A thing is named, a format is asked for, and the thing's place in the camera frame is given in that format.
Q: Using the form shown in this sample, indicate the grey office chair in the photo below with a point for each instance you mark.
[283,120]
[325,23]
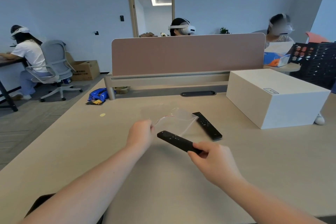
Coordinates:
[53,61]

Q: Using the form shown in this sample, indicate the person's left fingers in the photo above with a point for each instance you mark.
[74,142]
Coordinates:
[151,129]

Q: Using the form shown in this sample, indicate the white rectangular box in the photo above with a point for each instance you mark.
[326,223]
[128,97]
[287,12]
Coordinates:
[278,100]

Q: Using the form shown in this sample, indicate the brown cardboard box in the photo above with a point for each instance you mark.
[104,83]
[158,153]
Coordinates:
[85,70]

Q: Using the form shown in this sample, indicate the green potted plant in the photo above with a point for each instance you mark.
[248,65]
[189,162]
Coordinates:
[224,31]

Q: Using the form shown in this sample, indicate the dark desk with black legs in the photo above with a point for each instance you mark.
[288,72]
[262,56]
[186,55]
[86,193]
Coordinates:
[9,82]

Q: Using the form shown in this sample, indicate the person's right forearm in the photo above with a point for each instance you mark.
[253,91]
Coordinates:
[262,205]

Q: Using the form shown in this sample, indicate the wooden door frame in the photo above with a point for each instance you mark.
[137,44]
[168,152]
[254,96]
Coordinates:
[131,3]

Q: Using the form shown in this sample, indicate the person's right thumb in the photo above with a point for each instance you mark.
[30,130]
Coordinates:
[201,146]

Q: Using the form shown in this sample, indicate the orange pink cloth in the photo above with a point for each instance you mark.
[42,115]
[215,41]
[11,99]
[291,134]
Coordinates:
[316,37]

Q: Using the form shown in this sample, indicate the pink desk divider panel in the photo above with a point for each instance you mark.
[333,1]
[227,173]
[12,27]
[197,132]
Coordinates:
[187,54]

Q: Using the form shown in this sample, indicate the person's left hand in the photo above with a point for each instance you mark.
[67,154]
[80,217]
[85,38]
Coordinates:
[139,134]

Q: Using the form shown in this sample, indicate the blue and white carton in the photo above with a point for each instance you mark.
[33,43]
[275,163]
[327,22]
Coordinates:
[275,55]

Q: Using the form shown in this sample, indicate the person's right hand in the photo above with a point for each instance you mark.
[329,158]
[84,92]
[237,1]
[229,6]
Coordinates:
[217,163]

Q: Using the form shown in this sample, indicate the black plastic crate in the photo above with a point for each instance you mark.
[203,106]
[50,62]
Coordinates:
[317,63]

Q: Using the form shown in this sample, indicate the woven basket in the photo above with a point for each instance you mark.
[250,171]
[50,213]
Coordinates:
[122,90]

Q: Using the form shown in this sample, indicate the round beige side table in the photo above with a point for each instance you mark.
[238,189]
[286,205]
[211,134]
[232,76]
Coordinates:
[286,67]

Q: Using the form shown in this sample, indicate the white shoe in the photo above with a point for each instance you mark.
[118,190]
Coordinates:
[319,119]

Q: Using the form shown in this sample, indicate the blue snack bag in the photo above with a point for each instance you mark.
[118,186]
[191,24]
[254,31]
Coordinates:
[98,95]

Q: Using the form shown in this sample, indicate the clear plastic zip bag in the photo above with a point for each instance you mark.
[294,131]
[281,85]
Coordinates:
[181,118]

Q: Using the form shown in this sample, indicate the person's left forearm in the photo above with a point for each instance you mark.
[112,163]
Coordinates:
[84,189]

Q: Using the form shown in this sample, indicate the white headset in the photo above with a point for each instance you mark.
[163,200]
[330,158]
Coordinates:
[284,30]
[187,29]
[22,30]

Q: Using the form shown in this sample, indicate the black remote control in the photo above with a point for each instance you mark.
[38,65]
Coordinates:
[174,139]
[207,125]

